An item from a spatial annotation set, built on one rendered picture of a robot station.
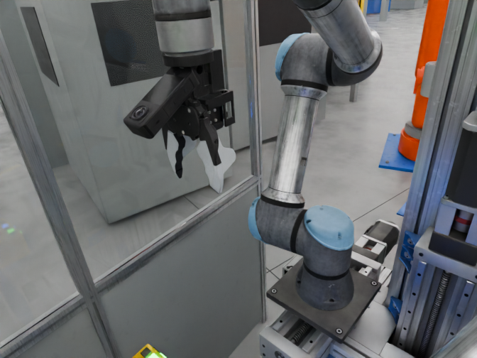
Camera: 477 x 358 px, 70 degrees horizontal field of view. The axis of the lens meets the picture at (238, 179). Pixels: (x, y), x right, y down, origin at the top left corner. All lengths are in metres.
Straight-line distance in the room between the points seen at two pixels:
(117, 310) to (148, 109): 0.89
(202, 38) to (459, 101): 0.51
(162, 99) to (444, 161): 0.59
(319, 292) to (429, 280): 0.25
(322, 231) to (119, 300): 0.72
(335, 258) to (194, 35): 0.58
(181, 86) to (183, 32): 0.07
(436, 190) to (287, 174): 0.33
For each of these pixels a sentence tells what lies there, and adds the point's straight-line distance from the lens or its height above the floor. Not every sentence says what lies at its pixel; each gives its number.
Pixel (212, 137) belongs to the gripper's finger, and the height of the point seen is 1.57.
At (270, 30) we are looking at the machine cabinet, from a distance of 4.13.
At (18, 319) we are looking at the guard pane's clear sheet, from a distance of 1.10.
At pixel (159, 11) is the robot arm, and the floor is 1.73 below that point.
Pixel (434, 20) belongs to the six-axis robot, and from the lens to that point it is 3.99.
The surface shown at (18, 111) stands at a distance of 0.90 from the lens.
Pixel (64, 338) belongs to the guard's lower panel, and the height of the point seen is 0.91.
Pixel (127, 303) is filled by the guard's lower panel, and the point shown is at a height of 0.86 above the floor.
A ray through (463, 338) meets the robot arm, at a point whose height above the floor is 1.49.
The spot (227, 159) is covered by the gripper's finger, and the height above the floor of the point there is 1.52.
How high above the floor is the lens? 1.75
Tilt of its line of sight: 29 degrees down
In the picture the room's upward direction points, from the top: 4 degrees counter-clockwise
